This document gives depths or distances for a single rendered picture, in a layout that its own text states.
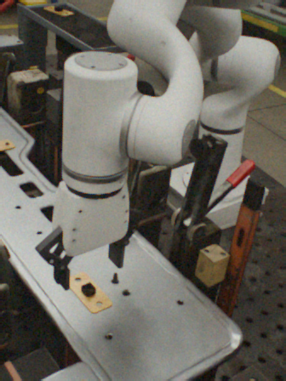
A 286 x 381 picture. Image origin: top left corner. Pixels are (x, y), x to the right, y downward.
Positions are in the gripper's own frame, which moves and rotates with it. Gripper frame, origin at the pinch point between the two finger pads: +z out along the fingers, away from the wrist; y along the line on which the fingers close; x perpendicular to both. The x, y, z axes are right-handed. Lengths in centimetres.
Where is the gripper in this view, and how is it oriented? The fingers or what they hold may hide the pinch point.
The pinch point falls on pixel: (89, 269)
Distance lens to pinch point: 79.8
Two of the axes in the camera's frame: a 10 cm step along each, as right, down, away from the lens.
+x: 5.9, 5.0, -6.3
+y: -8.0, 2.7, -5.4
